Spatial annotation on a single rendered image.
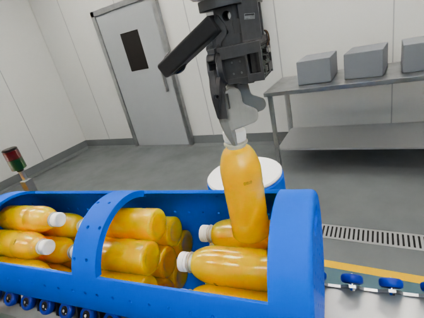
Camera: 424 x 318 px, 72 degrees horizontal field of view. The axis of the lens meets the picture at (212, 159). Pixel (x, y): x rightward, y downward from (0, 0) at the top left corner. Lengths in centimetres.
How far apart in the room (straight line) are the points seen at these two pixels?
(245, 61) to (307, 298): 34
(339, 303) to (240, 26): 61
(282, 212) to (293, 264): 8
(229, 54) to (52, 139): 573
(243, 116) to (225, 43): 11
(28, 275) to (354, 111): 351
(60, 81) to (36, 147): 132
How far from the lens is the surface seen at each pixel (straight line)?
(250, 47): 42
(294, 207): 51
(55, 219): 88
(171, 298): 56
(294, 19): 370
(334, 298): 78
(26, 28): 624
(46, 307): 97
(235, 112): 44
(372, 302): 78
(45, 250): 88
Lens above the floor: 152
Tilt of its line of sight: 23 degrees down
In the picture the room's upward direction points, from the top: 13 degrees counter-clockwise
